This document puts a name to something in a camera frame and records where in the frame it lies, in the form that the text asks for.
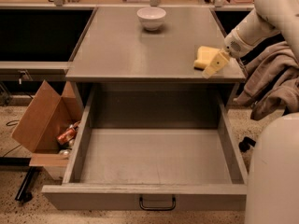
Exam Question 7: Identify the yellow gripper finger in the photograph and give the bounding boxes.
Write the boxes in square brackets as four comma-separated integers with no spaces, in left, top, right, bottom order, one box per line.
[202,66,216,78]

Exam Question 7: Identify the yellow sponge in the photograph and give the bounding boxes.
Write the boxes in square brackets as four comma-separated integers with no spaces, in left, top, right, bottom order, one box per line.
[193,46,220,70]

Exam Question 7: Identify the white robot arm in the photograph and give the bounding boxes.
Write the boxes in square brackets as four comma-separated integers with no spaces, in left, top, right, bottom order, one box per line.
[203,0,299,224]

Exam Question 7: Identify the grey open top drawer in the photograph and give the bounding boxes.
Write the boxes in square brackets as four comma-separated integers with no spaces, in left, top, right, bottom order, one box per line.
[42,84,248,211]

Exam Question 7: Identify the white ceramic bowl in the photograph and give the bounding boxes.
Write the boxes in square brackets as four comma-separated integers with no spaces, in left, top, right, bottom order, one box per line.
[137,7,166,31]

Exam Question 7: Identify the grey cabinet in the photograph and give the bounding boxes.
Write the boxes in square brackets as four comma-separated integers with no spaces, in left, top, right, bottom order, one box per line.
[66,6,244,111]

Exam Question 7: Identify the black office chair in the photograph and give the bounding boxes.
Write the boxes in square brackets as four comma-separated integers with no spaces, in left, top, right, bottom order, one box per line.
[239,136,256,152]

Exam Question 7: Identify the red crushed can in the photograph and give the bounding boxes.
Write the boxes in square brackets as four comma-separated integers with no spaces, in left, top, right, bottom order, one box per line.
[56,125,77,146]

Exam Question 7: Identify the silver can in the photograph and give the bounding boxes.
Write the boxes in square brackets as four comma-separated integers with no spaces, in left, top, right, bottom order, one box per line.
[59,149,71,159]

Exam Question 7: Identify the brown cardboard box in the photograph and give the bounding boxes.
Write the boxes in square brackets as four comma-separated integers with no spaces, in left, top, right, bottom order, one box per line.
[11,80,83,167]

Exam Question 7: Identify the black drawer handle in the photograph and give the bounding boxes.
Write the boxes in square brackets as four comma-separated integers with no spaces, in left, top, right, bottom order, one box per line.
[138,196,177,212]

